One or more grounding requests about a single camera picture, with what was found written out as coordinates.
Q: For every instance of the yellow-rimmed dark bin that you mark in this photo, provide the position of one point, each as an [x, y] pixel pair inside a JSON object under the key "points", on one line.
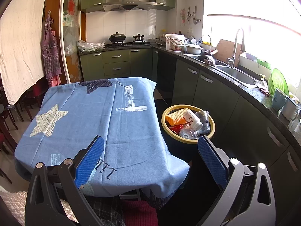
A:
{"points": [[185, 141]]}

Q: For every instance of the kitchen window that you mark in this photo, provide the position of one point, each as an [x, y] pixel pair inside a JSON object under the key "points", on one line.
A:
{"points": [[258, 4]]}

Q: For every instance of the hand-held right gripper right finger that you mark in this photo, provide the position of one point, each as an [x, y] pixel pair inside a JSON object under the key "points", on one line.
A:
{"points": [[211, 160]]}

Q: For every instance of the small white plastic bottle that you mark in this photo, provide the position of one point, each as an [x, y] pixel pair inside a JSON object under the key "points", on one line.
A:
{"points": [[191, 120]]}

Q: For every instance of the black pan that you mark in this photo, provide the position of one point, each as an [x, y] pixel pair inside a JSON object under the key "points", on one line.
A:
{"points": [[204, 57]]}

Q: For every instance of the white enamel basin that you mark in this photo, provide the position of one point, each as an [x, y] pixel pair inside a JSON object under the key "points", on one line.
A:
{"points": [[194, 50]]}

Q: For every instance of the green plastic strainer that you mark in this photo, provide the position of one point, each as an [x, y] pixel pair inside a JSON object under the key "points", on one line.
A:
{"points": [[278, 80]]}

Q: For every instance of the black wok with lid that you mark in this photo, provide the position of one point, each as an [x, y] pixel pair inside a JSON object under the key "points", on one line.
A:
{"points": [[117, 37]]}

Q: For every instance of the steel kitchen faucet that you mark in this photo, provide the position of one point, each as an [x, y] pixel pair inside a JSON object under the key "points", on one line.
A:
{"points": [[232, 60]]}

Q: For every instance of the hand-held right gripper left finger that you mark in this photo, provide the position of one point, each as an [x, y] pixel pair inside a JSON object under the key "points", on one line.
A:
{"points": [[90, 160]]}

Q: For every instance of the clear plastic bag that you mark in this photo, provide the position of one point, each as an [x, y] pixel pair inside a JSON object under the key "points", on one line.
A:
{"points": [[89, 46]]}

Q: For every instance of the clear plastic cup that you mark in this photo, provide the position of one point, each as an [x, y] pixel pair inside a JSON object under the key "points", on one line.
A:
{"points": [[204, 122]]}

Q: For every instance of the clear plastic water bottle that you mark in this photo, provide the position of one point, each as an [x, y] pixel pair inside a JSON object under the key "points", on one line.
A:
{"points": [[187, 133]]}

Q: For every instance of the grey-blue mug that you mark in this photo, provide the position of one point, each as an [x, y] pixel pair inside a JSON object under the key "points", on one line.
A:
{"points": [[278, 100]]}

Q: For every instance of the steel cooking pot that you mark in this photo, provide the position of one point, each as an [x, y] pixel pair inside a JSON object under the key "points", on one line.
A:
{"points": [[138, 38]]}

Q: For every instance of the checked apron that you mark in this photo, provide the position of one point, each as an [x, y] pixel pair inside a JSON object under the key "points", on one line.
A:
{"points": [[50, 51]]}

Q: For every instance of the glass sliding door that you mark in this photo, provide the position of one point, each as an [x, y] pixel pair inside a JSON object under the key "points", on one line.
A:
{"points": [[70, 28]]}

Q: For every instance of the plaid cloth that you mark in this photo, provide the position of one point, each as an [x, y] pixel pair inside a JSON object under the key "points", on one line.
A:
{"points": [[105, 211]]}

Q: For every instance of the blue star-print tablecloth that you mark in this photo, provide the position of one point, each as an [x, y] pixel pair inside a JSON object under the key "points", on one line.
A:
{"points": [[94, 113]]}

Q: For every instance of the white plastic bucket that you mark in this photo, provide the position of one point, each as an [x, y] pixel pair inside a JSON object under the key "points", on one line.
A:
{"points": [[174, 42]]}

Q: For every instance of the orange foam fruit net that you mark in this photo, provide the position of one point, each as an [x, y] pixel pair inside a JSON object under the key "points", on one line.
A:
{"points": [[176, 119]]}

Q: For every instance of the hanging kitchen utensils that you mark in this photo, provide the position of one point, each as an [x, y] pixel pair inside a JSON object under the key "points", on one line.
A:
{"points": [[195, 16]]}

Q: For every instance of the red and white packet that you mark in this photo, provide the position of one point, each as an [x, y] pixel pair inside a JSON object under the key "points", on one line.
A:
{"points": [[175, 129]]}

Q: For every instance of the wooden cutting board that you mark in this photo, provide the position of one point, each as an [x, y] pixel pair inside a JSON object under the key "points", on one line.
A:
{"points": [[225, 49]]}

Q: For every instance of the dark red cloth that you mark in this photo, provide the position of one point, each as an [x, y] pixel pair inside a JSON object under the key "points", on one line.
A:
{"points": [[141, 214]]}

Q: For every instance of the steel sink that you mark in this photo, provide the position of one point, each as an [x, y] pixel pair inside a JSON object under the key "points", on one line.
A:
{"points": [[237, 75]]}

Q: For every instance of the dark wooden chair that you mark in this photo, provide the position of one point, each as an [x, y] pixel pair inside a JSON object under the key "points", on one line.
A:
{"points": [[4, 136], [38, 91]]}

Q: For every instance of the glass pot lid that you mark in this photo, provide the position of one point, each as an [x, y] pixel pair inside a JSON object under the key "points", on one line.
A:
{"points": [[158, 41]]}

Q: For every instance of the gas stove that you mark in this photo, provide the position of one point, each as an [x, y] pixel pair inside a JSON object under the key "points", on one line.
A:
{"points": [[127, 44]]}

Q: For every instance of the white mug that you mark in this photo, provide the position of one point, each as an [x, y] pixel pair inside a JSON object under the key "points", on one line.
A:
{"points": [[289, 109]]}

